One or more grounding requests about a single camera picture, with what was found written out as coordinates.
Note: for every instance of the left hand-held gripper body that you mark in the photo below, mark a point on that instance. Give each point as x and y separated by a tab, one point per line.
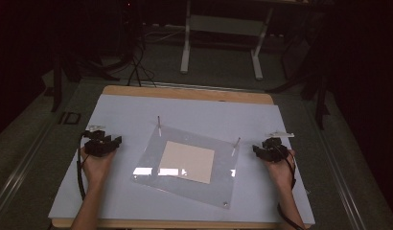
100	149

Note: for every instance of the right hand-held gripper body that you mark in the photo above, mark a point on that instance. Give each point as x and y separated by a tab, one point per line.
276	152

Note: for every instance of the metal frame stand pin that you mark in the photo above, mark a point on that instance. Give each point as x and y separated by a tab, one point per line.
235	147
159	125

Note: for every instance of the clear acrylic photo frame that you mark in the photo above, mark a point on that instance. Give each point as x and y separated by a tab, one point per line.
146	156

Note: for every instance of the photo print sheet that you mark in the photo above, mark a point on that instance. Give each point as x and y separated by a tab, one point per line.
188	161

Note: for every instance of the person's left hand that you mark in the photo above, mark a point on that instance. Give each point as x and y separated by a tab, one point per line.
97	167

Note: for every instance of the person's right hand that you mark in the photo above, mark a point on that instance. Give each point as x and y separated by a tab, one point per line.
279	174

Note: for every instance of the white board table cover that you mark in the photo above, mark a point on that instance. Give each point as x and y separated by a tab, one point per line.
121	111

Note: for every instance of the black metal stand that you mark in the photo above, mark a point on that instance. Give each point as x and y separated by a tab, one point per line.
57	83
319	96

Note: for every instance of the wooden table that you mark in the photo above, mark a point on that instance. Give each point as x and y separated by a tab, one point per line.
185	93

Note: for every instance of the black floor bracket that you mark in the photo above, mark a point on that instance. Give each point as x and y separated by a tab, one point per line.
70	118

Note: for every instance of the metal floor rail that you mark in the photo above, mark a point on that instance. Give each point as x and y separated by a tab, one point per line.
338	179
22	169

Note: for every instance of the white metal desk frame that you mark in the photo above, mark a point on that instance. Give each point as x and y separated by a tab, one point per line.
186	48

